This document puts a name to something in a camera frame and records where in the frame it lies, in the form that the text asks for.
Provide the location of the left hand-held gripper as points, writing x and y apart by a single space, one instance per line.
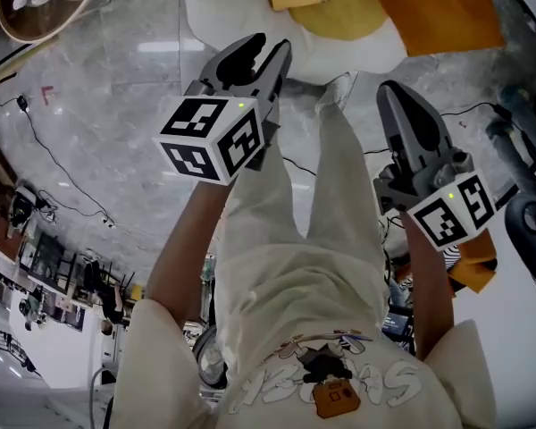
205 150

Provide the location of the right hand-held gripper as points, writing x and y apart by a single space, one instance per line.
442 212

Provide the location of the person's right forearm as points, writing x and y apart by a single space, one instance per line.
429 293

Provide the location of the person's left forearm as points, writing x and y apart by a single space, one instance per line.
187 239

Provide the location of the person's cream trousers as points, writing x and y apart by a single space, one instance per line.
339 172

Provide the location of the person's white shoe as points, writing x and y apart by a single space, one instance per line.
335 92

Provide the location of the yellow round cushion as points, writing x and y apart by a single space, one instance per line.
339 20

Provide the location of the dark teal rolled mat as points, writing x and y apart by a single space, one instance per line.
513 150

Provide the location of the black white striped cloth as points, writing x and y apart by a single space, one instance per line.
449 257

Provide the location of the orange pillow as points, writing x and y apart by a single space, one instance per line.
442 16

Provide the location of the orange storage box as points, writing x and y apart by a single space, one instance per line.
473 266

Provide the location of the black wheeled stand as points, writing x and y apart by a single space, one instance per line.
531 221

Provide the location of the black monitor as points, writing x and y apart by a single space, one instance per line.
397 324

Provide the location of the white and black device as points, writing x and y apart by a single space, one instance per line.
22 204

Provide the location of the person's cream printed T-shirt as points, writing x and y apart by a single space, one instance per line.
170 373

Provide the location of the black metal railing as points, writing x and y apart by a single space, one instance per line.
0 335

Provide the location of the black metal frame table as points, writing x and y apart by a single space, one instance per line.
49 257

